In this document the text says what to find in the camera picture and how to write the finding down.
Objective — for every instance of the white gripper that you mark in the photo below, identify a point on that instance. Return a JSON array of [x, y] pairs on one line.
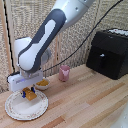
[[26, 80]]

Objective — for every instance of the golden bread piece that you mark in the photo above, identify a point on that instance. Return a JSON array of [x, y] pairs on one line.
[[30, 94]]

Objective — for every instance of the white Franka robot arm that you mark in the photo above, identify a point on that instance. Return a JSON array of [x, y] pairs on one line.
[[46, 33]]

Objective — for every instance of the white floral rim plate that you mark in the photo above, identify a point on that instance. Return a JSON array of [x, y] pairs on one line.
[[26, 106]]

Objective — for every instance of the white bowl with yellow food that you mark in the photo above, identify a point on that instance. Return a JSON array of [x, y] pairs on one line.
[[43, 84]]

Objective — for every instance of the pink cup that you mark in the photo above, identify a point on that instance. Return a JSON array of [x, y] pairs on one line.
[[64, 73]]

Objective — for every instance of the black box appliance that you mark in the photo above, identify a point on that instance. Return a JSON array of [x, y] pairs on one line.
[[110, 55]]

